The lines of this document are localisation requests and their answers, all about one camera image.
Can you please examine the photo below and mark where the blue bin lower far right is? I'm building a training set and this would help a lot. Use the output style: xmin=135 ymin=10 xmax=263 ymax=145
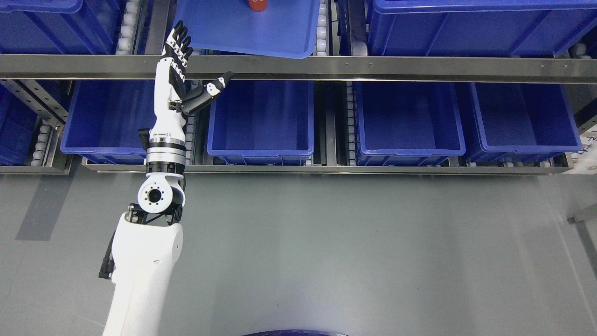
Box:
xmin=456 ymin=83 xmax=582 ymax=163

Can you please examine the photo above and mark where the grey caster leg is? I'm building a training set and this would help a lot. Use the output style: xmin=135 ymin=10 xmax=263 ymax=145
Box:
xmin=567 ymin=204 xmax=597 ymax=224

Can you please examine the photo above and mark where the blue bin lower middle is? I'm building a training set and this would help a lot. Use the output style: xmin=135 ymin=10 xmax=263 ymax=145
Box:
xmin=206 ymin=79 xmax=315 ymax=166

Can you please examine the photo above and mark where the metal shelf rack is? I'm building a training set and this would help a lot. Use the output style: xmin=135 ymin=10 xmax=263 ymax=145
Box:
xmin=0 ymin=0 xmax=597 ymax=175

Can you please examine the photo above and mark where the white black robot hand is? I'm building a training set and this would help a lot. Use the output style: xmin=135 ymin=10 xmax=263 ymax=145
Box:
xmin=149 ymin=21 xmax=234 ymax=140

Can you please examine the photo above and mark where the orange capacitor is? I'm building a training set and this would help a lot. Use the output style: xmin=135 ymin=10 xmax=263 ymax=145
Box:
xmin=248 ymin=0 xmax=267 ymax=12

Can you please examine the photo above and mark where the blue bin upper right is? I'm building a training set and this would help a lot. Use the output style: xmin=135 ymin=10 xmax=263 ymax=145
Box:
xmin=367 ymin=0 xmax=597 ymax=57

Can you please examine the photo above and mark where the blue bin lower far left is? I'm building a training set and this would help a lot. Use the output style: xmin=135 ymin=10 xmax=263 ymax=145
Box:
xmin=61 ymin=79 xmax=156 ymax=165

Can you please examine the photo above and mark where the blue bin left edge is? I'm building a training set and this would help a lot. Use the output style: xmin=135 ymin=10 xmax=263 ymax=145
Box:
xmin=0 ymin=86 xmax=38 ymax=166

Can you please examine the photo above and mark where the blue bin upper left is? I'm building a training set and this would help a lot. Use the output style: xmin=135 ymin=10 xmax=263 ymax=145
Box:
xmin=0 ymin=0 xmax=126 ymax=55

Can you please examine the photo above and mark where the blue shallow tray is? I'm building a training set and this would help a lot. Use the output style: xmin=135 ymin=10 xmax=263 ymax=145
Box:
xmin=175 ymin=0 xmax=320 ymax=59

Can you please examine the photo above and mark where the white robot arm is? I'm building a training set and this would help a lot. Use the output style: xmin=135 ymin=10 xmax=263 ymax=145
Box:
xmin=100 ymin=128 xmax=186 ymax=336

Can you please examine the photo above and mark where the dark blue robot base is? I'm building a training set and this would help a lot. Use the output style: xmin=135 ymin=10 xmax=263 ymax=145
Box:
xmin=246 ymin=329 xmax=346 ymax=336

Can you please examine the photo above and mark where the blue bin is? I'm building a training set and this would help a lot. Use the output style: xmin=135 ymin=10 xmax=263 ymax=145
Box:
xmin=206 ymin=79 xmax=315 ymax=166
xmin=0 ymin=0 xmax=126 ymax=55
xmin=61 ymin=79 xmax=156 ymax=165
xmin=352 ymin=81 xmax=466 ymax=167
xmin=456 ymin=83 xmax=582 ymax=163
xmin=367 ymin=0 xmax=597 ymax=57

